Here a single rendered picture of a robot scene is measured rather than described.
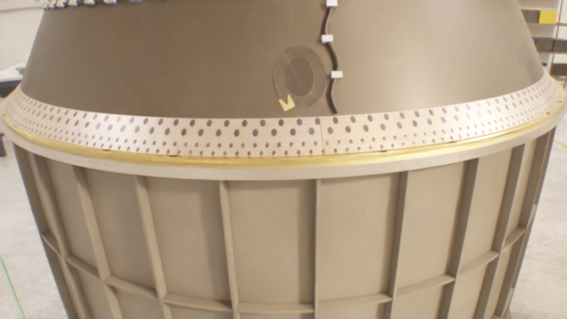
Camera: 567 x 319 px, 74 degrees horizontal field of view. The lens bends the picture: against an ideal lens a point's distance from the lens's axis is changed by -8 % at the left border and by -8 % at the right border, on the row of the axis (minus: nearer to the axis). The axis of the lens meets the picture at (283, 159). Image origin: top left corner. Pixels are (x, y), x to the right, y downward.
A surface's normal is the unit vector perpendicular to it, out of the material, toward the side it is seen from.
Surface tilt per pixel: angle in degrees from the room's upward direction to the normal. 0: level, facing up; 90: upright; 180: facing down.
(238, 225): 90
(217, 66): 62
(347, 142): 43
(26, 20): 90
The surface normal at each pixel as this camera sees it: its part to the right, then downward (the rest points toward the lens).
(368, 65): 0.16, -0.10
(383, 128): 0.11, -0.42
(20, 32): 0.07, 0.39
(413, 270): 0.30, 0.36
